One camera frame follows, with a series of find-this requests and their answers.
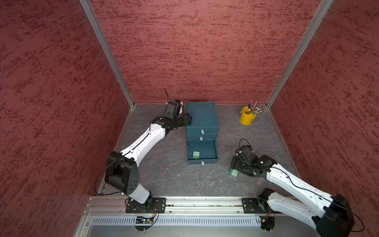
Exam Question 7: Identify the green plug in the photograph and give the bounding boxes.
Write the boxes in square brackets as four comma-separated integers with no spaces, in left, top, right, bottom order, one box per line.
[192,151,200,160]
[229,169,239,177]

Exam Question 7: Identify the teal drawer cabinet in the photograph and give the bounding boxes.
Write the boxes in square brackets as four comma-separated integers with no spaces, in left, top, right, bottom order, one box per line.
[186,102,219,165]

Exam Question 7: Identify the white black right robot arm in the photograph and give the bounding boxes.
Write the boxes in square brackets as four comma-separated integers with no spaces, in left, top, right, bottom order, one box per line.
[230,145,355,237]

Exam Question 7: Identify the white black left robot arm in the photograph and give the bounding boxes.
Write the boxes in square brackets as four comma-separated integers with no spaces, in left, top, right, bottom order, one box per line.
[105,113,192,205]

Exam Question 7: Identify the yellow pen cup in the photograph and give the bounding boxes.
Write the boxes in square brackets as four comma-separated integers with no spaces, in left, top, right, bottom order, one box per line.
[239,106,257,125]

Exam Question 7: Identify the pens in cup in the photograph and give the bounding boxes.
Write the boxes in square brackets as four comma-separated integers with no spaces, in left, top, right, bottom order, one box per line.
[247,101,262,115]

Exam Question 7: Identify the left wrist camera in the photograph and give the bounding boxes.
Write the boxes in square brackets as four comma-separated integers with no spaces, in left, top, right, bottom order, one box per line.
[163,99,183,120]

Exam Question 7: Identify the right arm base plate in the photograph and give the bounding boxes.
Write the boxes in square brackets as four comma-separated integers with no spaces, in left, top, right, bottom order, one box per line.
[241,197,281,215]

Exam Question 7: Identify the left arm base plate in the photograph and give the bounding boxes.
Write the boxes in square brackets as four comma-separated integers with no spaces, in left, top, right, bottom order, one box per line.
[125,197,166,214]

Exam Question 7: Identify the left aluminium corner post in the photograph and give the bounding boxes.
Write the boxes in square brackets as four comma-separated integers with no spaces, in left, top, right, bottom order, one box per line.
[80,0,135,110]

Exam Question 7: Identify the aluminium corner post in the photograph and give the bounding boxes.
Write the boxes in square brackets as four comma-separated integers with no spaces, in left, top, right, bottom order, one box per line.
[265,0,334,109]
[80,0,135,110]

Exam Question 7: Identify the right aluminium corner post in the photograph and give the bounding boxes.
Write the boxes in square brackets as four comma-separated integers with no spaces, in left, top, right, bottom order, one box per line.
[265,0,334,109]

